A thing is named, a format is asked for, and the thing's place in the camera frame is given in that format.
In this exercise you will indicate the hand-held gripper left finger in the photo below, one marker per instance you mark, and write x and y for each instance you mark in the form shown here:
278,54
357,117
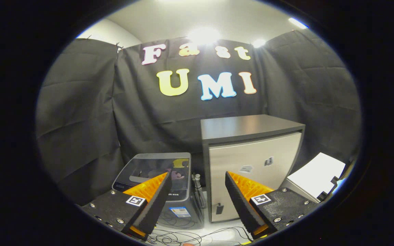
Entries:
156,208

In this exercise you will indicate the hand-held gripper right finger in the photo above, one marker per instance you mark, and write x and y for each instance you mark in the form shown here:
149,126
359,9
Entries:
241,205

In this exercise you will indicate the grey washing machine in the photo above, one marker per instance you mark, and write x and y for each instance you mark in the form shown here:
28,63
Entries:
183,218

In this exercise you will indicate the dark transparent washing machine lid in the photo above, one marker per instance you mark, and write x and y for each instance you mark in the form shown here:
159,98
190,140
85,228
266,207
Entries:
149,167

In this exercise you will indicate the white flat board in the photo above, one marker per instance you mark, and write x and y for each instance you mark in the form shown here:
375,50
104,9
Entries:
316,174

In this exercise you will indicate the ceiling light panel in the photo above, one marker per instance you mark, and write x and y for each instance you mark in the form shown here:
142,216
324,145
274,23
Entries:
298,23
204,35
258,43

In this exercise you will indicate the grey cabinet with black frame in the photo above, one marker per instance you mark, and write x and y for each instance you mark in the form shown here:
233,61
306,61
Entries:
251,153

